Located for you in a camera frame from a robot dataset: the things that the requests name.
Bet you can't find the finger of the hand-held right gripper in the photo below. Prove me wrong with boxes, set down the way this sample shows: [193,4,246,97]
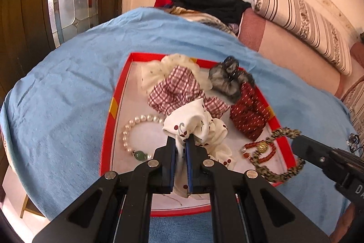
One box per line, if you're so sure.
[291,135,342,175]

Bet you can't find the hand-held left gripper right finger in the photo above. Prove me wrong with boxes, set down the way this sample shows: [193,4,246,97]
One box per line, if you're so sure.
[185,135,332,243]

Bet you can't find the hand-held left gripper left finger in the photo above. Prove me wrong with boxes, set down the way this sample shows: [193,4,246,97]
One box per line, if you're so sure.
[31,135,178,243]

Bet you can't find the pearl bracelet with green bead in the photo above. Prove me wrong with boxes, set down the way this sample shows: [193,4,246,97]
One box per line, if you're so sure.
[122,115,166,161]

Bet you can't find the leopard print hair tie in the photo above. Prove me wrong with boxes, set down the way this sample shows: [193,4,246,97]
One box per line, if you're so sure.
[250,127,305,183]

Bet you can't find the white cherry print scrunchie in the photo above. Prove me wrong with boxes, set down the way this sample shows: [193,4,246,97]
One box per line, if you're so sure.
[162,98,236,198]

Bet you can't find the red bead bracelet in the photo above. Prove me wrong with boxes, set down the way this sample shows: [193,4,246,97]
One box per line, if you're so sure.
[240,140,277,163]

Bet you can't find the dark red polka dot scrunchie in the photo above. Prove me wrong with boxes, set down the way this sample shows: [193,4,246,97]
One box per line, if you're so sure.
[229,82,271,141]

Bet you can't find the red box with white inside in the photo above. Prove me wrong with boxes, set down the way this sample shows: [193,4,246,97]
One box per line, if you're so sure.
[99,52,298,217]

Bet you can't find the red plaid scrunchie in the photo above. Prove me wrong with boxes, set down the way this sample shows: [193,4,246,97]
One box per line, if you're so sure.
[148,66,230,118]

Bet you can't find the thin black hair elastic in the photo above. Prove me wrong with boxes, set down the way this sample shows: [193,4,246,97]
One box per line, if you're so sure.
[350,143,364,156]

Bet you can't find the striped floral seat cushion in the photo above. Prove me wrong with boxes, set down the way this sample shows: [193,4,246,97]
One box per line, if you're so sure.
[341,81,364,135]

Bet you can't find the black grey organza scrunchie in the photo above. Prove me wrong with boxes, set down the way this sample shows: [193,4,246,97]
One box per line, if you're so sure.
[208,56,256,104]

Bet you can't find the cream dotted scrunchie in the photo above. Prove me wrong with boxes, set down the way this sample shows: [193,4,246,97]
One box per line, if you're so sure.
[141,53,212,92]

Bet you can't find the pink quilted bolster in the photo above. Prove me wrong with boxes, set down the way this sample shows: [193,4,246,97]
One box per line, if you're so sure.
[237,8,342,98]

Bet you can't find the pink sofa armrest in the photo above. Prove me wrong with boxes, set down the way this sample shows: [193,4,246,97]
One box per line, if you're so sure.
[350,42,364,67]

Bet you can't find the long striped floral cushion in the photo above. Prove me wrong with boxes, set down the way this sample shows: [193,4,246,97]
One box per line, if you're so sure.
[251,0,353,76]

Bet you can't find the blue blanket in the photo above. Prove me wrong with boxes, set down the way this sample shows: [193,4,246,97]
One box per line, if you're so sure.
[0,7,356,243]

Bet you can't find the floral satin cloth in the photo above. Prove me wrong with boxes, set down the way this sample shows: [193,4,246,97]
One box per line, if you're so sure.
[165,6,238,37]

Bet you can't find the black clothes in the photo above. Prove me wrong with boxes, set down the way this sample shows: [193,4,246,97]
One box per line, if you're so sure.
[166,0,252,26]

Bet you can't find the wooden door with leaded glass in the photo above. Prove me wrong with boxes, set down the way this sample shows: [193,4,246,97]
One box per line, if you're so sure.
[0,0,128,95]

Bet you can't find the blue beaded hair tie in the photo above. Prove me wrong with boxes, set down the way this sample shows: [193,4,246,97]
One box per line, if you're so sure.
[346,133,360,147]

